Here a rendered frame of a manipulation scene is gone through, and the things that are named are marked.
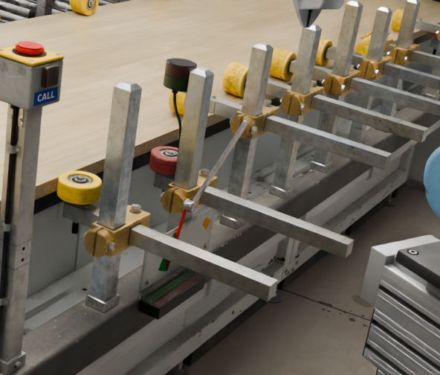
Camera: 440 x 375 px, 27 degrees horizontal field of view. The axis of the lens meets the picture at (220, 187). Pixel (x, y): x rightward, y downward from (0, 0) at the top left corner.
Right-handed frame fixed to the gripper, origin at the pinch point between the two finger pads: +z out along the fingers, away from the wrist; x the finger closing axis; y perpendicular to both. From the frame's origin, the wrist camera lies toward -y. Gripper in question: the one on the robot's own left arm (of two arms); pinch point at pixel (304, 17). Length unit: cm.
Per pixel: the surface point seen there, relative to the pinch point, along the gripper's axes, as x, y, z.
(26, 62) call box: -36.1, -13.6, 9.7
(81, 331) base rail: -18, -22, 62
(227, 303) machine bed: 75, -91, 115
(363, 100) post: 102, -79, 46
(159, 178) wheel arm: 11, -46, 46
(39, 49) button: -33.3, -15.7, 8.6
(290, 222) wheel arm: 24, -19, 46
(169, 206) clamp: 8, -37, 48
